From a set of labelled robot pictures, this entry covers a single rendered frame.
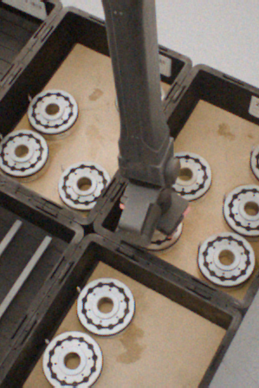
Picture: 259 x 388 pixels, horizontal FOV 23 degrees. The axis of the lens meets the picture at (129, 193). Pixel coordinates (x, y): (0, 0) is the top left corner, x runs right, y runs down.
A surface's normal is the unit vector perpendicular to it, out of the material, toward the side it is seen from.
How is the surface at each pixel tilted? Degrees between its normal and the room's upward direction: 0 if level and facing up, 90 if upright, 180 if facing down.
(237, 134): 0
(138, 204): 9
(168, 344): 0
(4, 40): 0
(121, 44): 81
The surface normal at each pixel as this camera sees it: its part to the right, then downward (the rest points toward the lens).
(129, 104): -0.36, 0.78
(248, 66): -0.04, -0.40
